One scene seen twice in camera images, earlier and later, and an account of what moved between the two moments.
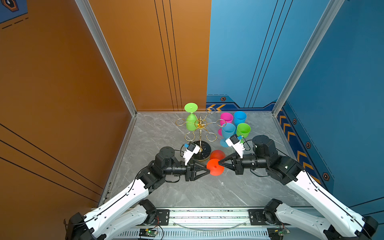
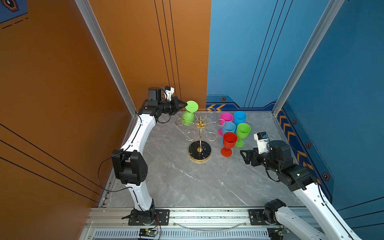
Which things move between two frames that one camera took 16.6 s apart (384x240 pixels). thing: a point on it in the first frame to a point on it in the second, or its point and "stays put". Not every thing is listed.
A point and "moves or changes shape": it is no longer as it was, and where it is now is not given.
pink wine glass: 225,117 stays put
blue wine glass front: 228,130 stays put
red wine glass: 215,169 moves or changes shape
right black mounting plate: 257,217 stays put
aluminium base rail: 215,224 stays put
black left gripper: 190,174 to 175,102
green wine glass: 243,129 stays put
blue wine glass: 239,117 stays put
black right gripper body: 239,166 to 256,159
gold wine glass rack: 205,147 stays put
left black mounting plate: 162,217 stays put
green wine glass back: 191,120 moves or changes shape
